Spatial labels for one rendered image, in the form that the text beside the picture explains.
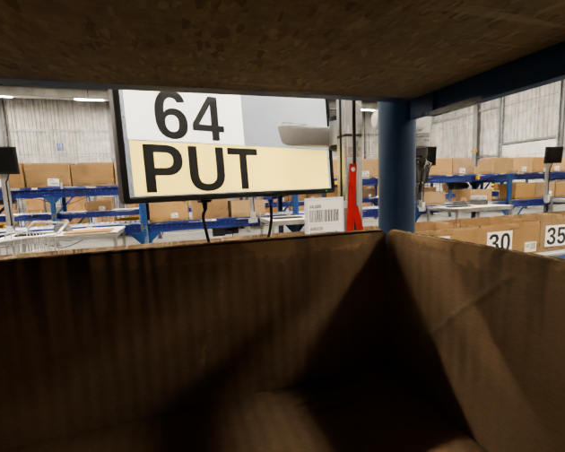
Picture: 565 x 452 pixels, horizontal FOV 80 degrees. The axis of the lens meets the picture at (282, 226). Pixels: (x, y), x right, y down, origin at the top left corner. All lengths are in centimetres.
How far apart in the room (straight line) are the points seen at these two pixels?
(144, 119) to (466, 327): 55
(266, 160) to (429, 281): 56
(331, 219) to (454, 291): 52
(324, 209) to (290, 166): 14
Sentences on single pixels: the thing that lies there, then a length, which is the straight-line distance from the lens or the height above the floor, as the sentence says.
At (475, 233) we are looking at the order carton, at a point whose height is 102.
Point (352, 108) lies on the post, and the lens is 73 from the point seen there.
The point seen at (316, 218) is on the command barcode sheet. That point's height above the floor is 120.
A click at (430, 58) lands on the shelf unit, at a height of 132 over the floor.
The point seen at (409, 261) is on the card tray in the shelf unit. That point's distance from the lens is 21.
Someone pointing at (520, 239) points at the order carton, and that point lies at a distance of 204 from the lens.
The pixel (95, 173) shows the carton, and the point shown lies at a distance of 586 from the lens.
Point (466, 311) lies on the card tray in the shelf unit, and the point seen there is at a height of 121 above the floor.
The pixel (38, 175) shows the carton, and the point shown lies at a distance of 606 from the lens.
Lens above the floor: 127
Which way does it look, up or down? 7 degrees down
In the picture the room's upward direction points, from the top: 2 degrees counter-clockwise
